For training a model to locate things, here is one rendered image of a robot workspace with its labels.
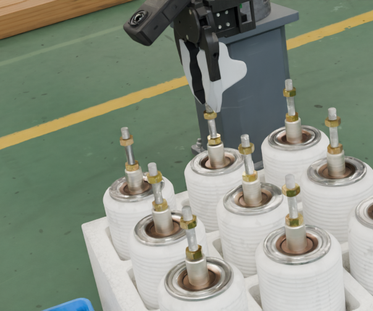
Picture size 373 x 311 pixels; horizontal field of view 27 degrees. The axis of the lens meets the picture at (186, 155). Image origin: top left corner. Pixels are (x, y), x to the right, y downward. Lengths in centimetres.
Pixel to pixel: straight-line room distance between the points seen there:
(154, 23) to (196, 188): 24
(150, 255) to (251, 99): 63
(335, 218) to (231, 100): 54
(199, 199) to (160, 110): 86
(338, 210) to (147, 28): 32
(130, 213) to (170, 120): 85
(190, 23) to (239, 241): 27
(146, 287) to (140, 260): 4
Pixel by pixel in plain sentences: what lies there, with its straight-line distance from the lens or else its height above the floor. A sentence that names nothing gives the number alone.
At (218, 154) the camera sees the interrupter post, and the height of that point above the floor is 27.
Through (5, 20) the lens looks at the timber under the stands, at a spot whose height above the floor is 6.
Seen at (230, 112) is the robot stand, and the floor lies 14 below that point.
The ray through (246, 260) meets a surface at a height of 19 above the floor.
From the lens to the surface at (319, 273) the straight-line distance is 85.
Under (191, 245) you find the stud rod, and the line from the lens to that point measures 81.
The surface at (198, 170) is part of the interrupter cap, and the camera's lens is 105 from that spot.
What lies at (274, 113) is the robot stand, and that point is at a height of 11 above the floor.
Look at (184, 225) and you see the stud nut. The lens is 80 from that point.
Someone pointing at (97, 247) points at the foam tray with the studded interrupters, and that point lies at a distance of 107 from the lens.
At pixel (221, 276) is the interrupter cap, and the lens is 84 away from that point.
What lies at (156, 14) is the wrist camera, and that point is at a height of 48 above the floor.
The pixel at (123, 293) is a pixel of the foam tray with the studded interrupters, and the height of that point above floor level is 18.
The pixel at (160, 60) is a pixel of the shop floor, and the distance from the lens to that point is 222.
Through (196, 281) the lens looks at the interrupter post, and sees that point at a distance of 83.
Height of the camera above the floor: 75
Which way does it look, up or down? 27 degrees down
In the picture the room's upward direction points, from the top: 10 degrees counter-clockwise
